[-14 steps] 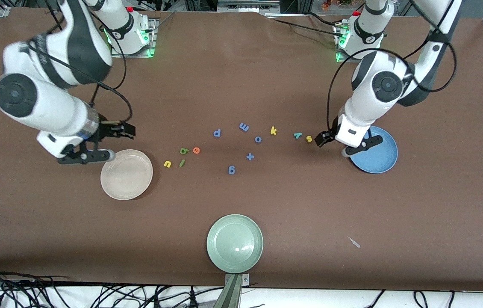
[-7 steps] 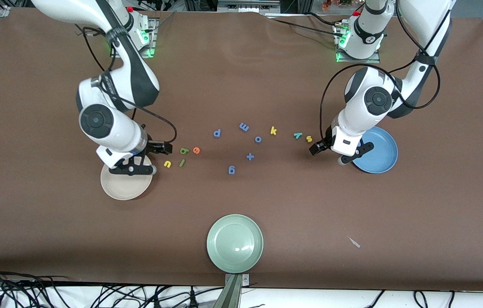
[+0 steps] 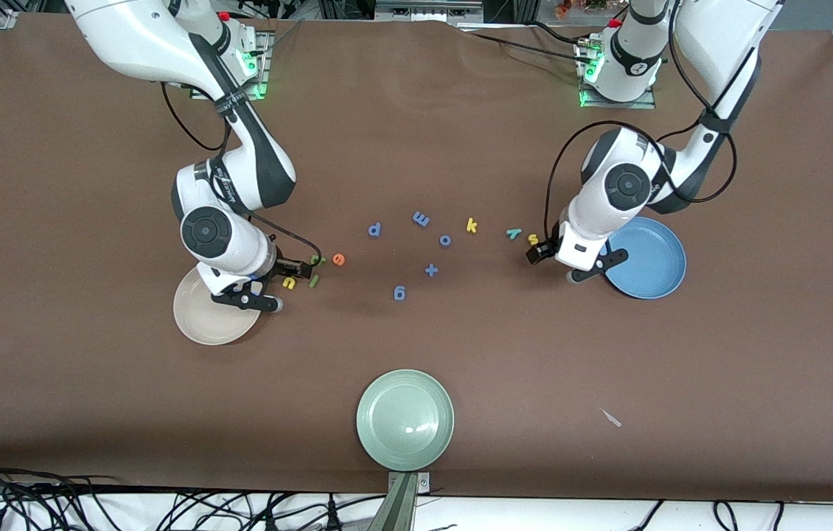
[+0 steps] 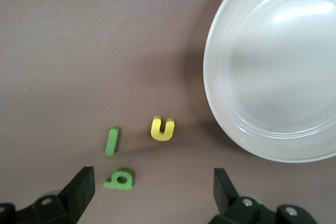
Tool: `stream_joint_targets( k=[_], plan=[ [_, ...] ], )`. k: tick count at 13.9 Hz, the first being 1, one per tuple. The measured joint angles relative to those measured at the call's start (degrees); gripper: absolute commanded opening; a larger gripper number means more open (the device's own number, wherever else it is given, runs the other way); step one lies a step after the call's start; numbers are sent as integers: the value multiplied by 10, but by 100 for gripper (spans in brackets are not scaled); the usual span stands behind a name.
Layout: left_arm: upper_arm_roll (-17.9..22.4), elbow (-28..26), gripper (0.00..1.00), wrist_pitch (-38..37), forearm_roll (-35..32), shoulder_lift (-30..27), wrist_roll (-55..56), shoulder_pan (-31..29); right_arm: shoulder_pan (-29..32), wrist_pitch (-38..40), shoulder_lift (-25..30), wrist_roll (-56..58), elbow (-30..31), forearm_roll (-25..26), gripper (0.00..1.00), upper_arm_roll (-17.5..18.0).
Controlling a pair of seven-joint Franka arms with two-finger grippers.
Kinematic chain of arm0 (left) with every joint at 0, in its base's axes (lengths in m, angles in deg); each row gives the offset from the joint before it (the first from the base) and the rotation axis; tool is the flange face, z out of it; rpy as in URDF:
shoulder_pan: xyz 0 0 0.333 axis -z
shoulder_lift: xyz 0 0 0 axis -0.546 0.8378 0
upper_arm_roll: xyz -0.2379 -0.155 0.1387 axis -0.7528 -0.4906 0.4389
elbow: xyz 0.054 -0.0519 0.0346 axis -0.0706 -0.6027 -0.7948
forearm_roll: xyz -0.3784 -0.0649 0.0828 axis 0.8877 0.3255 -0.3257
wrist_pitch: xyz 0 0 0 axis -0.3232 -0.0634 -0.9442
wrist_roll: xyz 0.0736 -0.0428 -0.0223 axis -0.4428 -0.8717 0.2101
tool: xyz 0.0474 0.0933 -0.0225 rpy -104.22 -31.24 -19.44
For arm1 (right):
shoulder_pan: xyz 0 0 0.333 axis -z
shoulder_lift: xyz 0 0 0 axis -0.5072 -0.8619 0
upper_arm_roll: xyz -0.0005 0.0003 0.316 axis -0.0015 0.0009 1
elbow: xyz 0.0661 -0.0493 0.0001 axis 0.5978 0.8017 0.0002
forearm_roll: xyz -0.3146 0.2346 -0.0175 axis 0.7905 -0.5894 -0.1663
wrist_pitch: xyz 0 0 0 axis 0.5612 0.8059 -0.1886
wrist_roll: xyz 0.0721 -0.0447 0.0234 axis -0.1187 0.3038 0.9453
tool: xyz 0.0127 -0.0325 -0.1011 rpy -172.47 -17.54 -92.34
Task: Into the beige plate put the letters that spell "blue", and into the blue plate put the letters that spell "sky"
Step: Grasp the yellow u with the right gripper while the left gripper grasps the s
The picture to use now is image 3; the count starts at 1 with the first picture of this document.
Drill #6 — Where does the beige round plate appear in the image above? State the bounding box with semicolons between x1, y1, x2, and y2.
173;264;266;346

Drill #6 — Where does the blue round plate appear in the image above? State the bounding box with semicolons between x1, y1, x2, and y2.
603;216;687;300

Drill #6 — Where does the green round plate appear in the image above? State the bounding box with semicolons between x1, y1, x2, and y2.
356;369;456;471

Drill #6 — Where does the brown table cover sheet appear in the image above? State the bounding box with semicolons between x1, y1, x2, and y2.
0;11;833;504

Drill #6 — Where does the orange plastic object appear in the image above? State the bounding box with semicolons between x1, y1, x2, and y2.
555;0;609;19

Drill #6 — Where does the grey metal box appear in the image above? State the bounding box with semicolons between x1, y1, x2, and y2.
374;0;484;23

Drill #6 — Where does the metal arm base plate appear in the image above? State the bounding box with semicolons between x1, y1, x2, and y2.
579;37;658;111
190;29;274;101

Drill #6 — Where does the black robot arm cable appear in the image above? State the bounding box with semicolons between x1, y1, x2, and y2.
160;80;324;260
545;0;739;255

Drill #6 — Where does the black cable on cover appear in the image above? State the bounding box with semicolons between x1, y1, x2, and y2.
459;28;588;64
527;19;585;45

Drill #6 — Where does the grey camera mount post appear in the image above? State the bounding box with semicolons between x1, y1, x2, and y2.
369;472;431;531

